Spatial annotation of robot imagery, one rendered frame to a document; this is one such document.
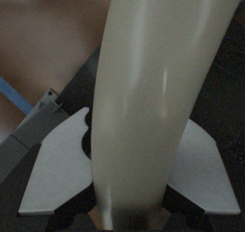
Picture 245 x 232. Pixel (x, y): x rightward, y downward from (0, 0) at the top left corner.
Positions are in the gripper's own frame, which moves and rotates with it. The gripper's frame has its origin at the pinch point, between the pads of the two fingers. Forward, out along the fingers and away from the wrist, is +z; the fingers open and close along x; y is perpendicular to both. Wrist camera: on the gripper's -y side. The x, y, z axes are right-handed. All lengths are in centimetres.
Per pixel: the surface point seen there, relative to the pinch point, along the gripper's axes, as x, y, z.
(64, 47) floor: -35, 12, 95
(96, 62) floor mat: -17, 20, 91
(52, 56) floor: -43, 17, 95
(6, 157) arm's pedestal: -49, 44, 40
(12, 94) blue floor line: -77, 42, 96
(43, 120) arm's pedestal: -46, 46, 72
